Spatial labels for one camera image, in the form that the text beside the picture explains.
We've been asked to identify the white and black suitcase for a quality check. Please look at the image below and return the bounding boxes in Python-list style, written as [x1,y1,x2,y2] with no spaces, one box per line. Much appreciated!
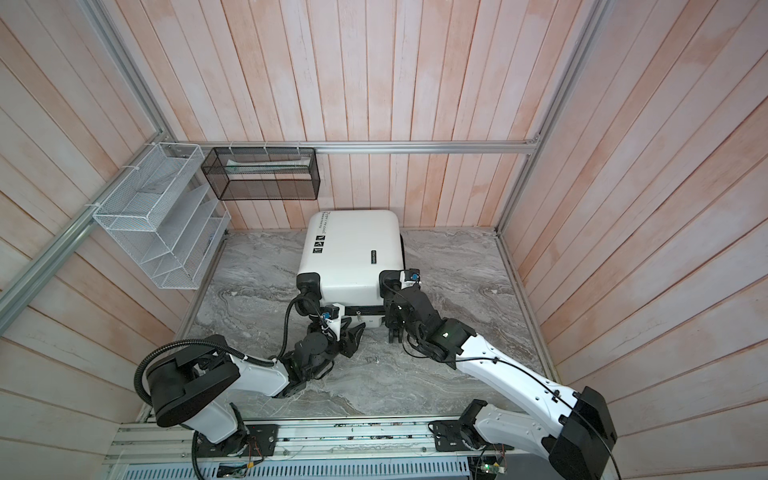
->
[296,210,405,328]

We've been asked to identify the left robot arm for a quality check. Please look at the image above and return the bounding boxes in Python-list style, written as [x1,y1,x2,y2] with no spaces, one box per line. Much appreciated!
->
[134,317,366,456]

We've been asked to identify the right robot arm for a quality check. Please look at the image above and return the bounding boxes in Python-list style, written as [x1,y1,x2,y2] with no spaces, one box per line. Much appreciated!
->
[383,286,621,479]

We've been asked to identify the green circuit board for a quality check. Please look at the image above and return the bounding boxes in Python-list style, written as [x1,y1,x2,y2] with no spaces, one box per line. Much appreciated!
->
[473,458,506,480]

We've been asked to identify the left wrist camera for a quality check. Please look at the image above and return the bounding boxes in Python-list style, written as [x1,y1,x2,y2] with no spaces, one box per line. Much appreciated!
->
[319,303,345,341]

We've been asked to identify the aluminium front rail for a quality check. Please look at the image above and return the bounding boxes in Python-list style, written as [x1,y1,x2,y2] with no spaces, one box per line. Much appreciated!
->
[105,405,555,465]

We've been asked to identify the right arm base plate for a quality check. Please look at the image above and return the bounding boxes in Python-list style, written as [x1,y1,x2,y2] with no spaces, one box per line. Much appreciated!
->
[428,419,507,452]

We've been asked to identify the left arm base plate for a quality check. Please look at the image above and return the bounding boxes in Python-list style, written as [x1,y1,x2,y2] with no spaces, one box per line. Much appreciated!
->
[194,424,279,458]

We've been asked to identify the black mesh wall basket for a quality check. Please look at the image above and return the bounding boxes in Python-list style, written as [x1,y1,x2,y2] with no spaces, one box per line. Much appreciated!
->
[201,146,321,201]

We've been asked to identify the white wire mesh rack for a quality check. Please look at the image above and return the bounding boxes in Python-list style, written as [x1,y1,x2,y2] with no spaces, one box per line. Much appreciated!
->
[94,143,231,290]

